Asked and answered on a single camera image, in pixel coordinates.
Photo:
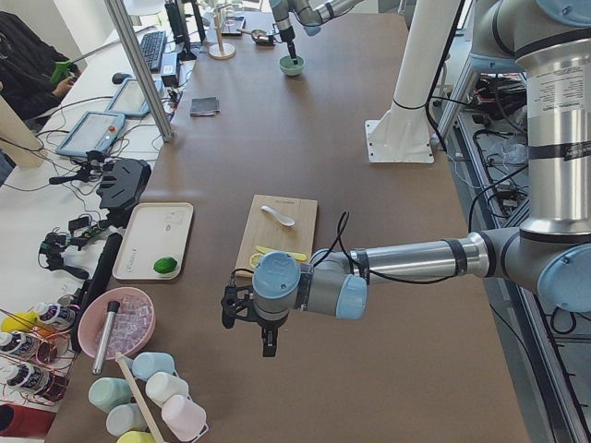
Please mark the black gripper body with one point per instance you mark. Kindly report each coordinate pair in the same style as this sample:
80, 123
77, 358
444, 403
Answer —
269, 326
286, 33

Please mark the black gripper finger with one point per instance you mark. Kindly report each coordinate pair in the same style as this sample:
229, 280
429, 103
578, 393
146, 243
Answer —
292, 52
269, 345

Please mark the light green bowl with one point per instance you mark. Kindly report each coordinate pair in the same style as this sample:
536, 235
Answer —
292, 67

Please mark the white ceramic spoon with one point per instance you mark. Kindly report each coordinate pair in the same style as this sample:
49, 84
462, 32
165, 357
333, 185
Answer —
279, 217

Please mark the pink bowl with ice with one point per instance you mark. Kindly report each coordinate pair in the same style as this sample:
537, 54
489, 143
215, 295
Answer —
134, 323

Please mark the metal scoop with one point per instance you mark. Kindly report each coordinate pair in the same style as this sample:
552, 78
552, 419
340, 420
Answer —
259, 37

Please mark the wooden mug tree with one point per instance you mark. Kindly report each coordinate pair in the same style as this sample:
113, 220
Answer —
219, 50

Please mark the lemon slice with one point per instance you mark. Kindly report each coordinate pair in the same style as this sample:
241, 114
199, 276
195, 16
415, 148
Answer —
255, 259

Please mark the yellow plastic knife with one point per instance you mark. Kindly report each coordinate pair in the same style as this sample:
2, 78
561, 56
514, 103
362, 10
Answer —
266, 250

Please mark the wooden cutting board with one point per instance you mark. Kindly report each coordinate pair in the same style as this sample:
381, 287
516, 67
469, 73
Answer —
258, 227

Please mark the grey folded cloth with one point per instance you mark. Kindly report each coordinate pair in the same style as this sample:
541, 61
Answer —
207, 106

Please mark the pastel pink cup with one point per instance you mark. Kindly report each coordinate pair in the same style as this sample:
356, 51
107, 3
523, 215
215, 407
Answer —
186, 419

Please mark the green lime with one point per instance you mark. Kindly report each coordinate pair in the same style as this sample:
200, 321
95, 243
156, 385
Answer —
165, 265

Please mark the pastel white cup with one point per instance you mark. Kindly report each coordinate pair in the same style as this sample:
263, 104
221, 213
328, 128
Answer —
161, 386

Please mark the pastel blue cup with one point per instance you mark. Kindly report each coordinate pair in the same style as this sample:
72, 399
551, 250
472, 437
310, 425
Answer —
146, 364

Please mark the black keyboard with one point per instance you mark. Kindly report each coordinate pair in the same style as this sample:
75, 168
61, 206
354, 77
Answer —
152, 47

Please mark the cream rabbit tray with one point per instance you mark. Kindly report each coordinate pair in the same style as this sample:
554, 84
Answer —
154, 230

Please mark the metal muddler tube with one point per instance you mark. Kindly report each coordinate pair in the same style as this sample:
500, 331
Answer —
101, 352

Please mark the blue teach pendant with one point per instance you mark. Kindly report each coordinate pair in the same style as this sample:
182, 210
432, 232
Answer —
129, 100
94, 131

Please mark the pastel green cup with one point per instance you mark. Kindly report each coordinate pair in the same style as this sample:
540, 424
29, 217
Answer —
106, 393

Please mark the white pedestal column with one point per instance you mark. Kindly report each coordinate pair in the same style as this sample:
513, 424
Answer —
402, 134

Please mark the aluminium frame post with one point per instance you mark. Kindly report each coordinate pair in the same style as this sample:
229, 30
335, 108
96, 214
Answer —
123, 25

